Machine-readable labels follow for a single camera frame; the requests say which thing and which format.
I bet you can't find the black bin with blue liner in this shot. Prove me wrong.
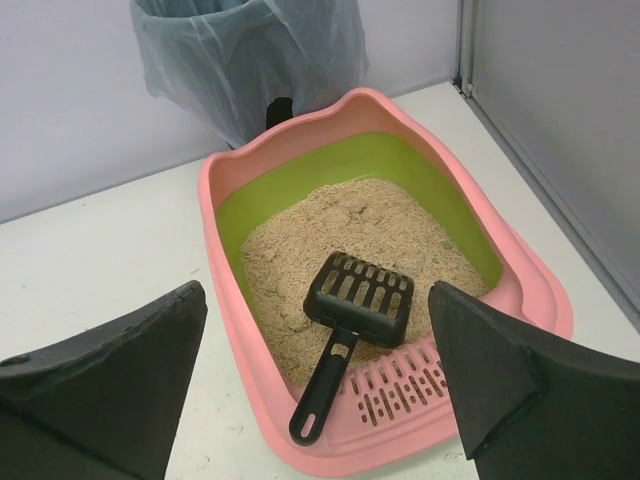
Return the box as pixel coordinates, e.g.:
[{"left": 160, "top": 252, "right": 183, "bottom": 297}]
[{"left": 130, "top": 1, "right": 368, "bottom": 148}]

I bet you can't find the black slotted litter scoop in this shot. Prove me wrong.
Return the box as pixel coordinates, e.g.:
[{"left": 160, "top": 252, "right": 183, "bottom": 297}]
[{"left": 289, "top": 251, "right": 414, "bottom": 447}]

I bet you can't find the aluminium frame post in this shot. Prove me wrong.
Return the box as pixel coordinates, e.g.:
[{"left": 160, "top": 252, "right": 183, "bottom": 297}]
[{"left": 456, "top": 1, "right": 639, "bottom": 324}]

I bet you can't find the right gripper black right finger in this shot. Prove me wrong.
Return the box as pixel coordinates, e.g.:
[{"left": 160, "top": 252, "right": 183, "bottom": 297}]
[{"left": 428, "top": 281, "right": 639, "bottom": 479}]

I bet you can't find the pink cat litter box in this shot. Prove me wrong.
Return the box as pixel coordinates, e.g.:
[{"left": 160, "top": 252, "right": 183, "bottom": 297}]
[{"left": 198, "top": 83, "right": 573, "bottom": 477}]

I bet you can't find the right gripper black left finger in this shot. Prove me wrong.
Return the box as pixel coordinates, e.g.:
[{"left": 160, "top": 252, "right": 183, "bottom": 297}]
[{"left": 1, "top": 281, "right": 207, "bottom": 479}]

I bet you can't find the beige pellet cat litter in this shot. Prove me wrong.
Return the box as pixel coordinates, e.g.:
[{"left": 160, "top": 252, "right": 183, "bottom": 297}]
[{"left": 240, "top": 179, "right": 490, "bottom": 386}]

